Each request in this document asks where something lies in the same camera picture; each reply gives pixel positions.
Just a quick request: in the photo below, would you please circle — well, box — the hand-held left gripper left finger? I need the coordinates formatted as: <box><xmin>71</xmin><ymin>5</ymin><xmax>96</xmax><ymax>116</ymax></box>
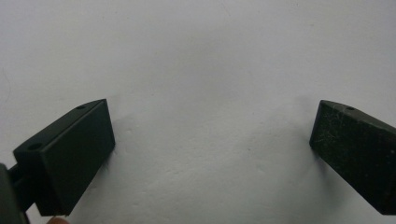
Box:
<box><xmin>12</xmin><ymin>98</ymin><xmax>116</xmax><ymax>217</ymax></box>

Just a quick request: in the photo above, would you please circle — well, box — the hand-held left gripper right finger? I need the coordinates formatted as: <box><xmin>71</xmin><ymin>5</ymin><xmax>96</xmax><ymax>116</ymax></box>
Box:
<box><xmin>308</xmin><ymin>99</ymin><xmax>396</xmax><ymax>216</ymax></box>

